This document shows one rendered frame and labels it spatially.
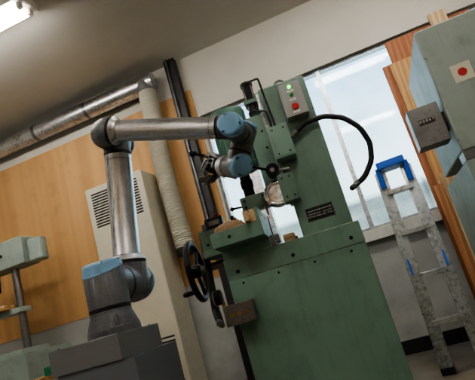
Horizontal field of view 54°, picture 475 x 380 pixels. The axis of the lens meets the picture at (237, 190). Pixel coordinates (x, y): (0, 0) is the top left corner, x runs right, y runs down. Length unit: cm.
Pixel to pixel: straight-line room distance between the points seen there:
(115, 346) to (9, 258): 253
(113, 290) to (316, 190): 94
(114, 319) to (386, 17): 295
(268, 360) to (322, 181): 78
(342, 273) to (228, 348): 191
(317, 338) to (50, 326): 294
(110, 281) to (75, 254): 253
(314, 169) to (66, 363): 123
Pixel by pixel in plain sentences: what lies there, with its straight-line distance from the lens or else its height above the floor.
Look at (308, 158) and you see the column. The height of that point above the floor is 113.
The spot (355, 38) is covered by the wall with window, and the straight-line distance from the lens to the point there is 379.
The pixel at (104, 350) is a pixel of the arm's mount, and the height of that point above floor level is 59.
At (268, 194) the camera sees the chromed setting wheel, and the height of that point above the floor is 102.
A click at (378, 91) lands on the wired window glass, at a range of 370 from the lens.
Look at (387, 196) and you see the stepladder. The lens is 280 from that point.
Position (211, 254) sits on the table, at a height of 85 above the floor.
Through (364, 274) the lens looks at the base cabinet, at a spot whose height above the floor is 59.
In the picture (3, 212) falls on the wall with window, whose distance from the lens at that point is 483.
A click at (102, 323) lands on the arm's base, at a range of 173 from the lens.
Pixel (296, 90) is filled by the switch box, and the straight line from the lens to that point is 212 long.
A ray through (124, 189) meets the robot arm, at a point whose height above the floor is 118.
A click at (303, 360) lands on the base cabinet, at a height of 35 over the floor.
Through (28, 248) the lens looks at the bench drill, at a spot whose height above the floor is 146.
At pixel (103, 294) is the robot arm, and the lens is 174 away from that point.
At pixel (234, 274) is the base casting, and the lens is 194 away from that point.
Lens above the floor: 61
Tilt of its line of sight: 13 degrees up
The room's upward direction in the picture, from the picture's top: 16 degrees counter-clockwise
